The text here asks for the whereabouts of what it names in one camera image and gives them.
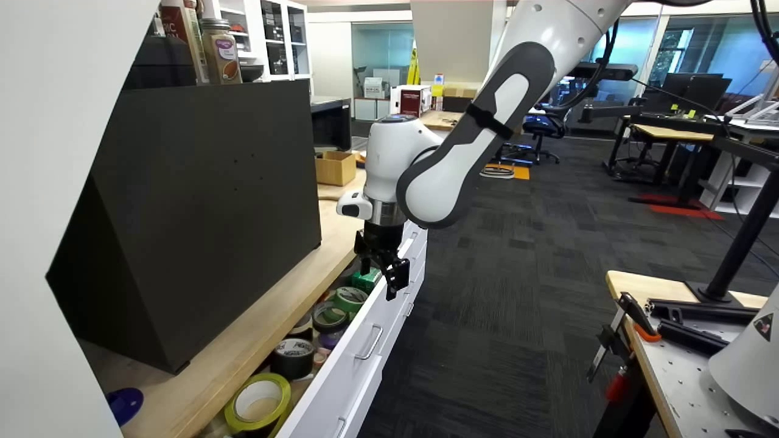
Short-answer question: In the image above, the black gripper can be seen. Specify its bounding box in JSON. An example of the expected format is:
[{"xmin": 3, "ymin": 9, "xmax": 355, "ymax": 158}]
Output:
[{"xmin": 355, "ymin": 225, "xmax": 409, "ymax": 300}]

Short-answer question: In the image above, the steel top drawer handle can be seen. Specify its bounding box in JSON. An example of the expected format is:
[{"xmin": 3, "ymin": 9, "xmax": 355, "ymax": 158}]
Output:
[{"xmin": 355, "ymin": 324, "xmax": 384, "ymax": 360}]

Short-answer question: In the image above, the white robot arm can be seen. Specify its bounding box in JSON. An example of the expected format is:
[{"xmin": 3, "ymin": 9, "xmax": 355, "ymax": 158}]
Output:
[{"xmin": 338, "ymin": 0, "xmax": 633, "ymax": 300}]

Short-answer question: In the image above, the dark green tape roll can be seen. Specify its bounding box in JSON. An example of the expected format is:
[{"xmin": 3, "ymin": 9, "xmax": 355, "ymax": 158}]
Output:
[{"xmin": 312, "ymin": 302, "xmax": 348, "ymax": 334}]

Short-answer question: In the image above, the brown cardboard box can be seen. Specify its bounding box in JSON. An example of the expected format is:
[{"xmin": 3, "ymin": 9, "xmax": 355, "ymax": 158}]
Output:
[{"xmin": 314, "ymin": 150, "xmax": 355, "ymax": 187}]

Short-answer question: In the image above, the black tape roll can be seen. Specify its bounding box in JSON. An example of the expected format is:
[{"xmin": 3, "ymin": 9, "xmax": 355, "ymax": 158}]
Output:
[{"xmin": 271, "ymin": 338, "xmax": 314, "ymax": 380}]

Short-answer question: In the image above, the red white box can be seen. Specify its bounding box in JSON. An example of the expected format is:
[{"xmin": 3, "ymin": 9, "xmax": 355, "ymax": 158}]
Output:
[{"xmin": 399, "ymin": 85, "xmax": 430, "ymax": 118}]

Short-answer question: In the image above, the black metal tool chest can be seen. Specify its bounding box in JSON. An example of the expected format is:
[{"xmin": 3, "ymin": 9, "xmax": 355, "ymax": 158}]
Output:
[{"xmin": 47, "ymin": 81, "xmax": 321, "ymax": 373}]

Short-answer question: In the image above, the brown bottle on chest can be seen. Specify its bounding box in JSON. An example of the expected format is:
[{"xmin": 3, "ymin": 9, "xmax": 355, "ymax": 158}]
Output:
[{"xmin": 199, "ymin": 0, "xmax": 244, "ymax": 85}]

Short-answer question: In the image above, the metal robot mounting table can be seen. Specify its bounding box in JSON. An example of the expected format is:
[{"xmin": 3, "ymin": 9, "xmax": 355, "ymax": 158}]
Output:
[{"xmin": 607, "ymin": 270, "xmax": 776, "ymax": 438}]

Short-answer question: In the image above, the blue round lid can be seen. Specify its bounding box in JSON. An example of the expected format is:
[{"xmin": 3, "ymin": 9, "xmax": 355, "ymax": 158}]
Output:
[{"xmin": 107, "ymin": 388, "xmax": 143, "ymax": 425}]

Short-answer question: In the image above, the wooden office desk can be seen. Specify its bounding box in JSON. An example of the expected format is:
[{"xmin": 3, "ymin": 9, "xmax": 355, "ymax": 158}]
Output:
[{"xmin": 605, "ymin": 115, "xmax": 723, "ymax": 186}]

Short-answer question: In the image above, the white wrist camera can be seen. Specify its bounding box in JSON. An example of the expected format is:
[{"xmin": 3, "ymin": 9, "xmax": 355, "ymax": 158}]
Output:
[{"xmin": 336, "ymin": 189, "xmax": 372, "ymax": 222}]

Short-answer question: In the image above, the orange handled clamp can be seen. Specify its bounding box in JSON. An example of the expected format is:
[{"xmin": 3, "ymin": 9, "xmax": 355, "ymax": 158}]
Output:
[{"xmin": 618, "ymin": 293, "xmax": 662, "ymax": 344}]

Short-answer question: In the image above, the black camera stand pole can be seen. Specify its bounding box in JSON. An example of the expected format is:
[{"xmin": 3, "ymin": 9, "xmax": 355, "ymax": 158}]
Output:
[{"xmin": 692, "ymin": 170, "xmax": 779, "ymax": 305}]

